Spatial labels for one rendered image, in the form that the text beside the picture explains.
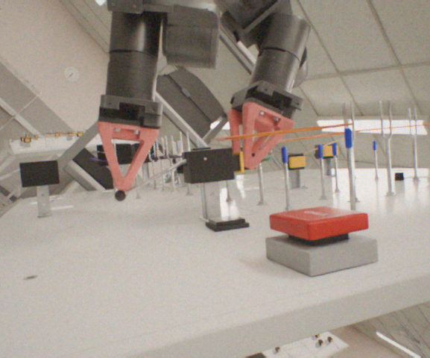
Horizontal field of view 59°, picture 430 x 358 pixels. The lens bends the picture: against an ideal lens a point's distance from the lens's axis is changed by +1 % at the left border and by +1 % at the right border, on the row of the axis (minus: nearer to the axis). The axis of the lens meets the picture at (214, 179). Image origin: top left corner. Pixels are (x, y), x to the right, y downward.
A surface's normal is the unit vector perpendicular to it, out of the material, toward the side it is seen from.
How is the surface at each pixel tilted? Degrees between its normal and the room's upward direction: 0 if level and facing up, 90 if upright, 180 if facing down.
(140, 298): 48
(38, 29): 90
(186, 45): 129
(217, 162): 94
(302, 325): 90
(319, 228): 90
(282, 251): 138
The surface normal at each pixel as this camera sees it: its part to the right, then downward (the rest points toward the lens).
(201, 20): -0.07, 0.59
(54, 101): 0.49, 0.14
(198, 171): 0.29, 0.04
